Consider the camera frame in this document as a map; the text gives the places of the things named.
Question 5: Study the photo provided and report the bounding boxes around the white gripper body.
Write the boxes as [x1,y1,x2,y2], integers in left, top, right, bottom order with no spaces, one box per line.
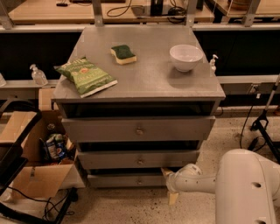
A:
[165,164,202,193]

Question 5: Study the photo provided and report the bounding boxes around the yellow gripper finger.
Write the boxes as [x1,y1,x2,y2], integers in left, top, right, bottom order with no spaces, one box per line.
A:
[161,167,172,178]
[168,192,179,206]

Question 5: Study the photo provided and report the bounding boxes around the grey bottom drawer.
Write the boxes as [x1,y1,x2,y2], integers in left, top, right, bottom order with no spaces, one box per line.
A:
[87,173,165,188]

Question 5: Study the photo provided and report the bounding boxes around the grey drawer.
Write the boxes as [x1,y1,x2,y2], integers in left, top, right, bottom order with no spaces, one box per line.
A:
[87,173,165,188]
[78,150,200,170]
[62,116,215,143]

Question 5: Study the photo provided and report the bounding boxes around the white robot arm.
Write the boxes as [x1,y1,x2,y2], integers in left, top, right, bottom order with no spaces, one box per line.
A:
[162,149,280,224]

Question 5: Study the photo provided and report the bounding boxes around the grey top drawer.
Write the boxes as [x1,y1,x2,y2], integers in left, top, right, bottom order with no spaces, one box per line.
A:
[62,116,215,143]

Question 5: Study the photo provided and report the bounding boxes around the grey drawer cabinet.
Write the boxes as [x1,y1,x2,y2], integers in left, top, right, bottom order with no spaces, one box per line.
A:
[52,25,225,175]

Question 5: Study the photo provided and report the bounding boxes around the grey middle drawer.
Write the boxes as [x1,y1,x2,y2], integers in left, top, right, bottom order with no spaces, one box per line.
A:
[78,150,200,170]

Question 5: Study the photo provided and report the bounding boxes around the black tripod stand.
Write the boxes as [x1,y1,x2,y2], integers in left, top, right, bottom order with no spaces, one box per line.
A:
[250,74,280,163]

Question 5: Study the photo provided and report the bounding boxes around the snack packets in box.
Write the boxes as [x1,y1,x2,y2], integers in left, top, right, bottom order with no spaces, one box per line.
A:
[39,123,74,162]

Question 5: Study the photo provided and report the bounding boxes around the cardboard box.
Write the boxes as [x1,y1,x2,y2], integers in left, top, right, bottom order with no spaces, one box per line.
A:
[10,87,86,200]

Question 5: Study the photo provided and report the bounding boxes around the white bowl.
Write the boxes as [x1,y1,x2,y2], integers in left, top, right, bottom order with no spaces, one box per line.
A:
[170,45,204,72]

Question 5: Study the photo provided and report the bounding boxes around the white pump bottle right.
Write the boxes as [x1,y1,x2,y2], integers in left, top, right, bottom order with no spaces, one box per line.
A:
[209,54,219,73]

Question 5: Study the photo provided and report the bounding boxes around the green chips bag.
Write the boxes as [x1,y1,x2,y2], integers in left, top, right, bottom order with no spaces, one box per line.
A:
[55,57,118,98]

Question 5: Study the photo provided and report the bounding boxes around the green yellow sponge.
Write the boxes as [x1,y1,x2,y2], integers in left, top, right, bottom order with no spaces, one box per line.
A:
[110,45,137,65]

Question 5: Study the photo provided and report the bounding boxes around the clear sanitizer bottle left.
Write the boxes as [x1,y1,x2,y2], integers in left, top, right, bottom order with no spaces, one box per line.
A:
[30,64,48,86]

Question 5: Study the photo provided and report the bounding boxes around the black floor cable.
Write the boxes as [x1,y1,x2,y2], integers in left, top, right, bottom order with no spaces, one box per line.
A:
[239,87,268,152]

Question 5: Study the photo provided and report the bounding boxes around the black cart frame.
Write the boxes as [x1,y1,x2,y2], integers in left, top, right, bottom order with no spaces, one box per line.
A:
[0,98,78,224]

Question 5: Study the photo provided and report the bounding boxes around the wooden desk with cables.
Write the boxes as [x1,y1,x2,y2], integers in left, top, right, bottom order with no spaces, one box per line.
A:
[8,0,215,25]

